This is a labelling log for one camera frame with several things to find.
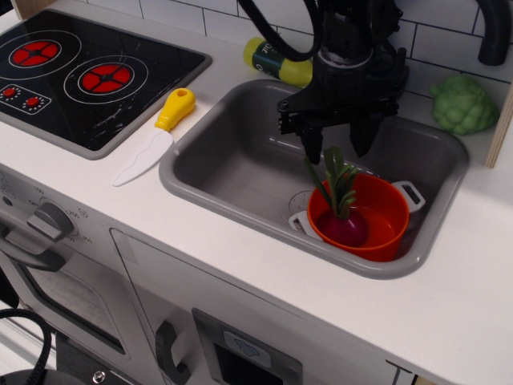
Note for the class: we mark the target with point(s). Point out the green toy artichoke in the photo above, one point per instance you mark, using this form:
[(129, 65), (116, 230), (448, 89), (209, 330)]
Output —
[(461, 106)]

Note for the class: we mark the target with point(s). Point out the yellow handled toy knife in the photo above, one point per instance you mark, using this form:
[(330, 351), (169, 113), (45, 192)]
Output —
[(180, 103)]

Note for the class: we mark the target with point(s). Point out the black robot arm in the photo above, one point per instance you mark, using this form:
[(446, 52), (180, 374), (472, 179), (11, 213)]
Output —
[(346, 32)]

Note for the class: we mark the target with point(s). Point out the black toy faucet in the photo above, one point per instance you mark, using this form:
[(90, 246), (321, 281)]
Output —
[(443, 38)]

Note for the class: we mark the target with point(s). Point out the grey oven knob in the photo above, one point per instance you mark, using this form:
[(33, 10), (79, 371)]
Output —
[(51, 222)]

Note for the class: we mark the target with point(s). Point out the dishwasher control panel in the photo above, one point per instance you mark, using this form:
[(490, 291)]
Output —
[(234, 357)]

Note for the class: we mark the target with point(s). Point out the toy oven door window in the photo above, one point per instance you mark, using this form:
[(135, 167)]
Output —
[(63, 296)]

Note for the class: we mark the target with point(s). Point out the yellow green oil bottle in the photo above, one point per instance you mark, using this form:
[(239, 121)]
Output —
[(262, 56)]

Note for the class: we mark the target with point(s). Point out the orange toy pot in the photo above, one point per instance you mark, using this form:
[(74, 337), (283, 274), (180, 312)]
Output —
[(377, 221)]

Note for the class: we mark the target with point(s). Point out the black cabinet door handle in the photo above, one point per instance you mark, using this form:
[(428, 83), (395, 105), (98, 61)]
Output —
[(165, 337)]

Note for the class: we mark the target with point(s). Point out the grey plastic sink basin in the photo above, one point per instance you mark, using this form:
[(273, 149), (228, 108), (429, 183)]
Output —
[(235, 162)]

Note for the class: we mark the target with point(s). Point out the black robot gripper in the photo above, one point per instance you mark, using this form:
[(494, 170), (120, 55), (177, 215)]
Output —
[(361, 95)]

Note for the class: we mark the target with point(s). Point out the black toy stove top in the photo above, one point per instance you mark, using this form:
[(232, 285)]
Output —
[(86, 87)]

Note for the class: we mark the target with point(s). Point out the purple toy beet half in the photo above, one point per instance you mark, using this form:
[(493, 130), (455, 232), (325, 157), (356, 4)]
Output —
[(340, 208)]

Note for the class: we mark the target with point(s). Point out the wooden side panel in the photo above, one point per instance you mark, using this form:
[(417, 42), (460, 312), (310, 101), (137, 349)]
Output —
[(500, 130)]

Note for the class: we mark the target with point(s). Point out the grey oven door handle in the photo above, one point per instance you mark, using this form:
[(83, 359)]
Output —
[(47, 260)]

